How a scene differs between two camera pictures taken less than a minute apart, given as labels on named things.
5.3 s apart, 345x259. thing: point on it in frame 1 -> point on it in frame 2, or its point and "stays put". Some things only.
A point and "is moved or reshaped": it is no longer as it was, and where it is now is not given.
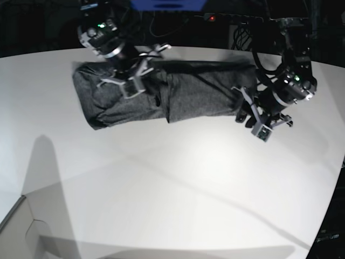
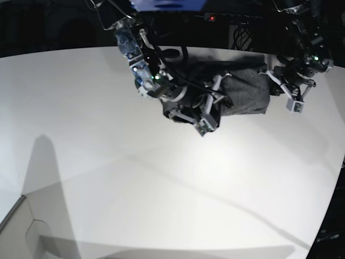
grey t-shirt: (176, 90) is moved or reshaped
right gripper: (262, 128) -> (295, 91)
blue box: (168, 5) stays put
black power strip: (232, 18) stays put
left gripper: (131, 82) -> (199, 106)
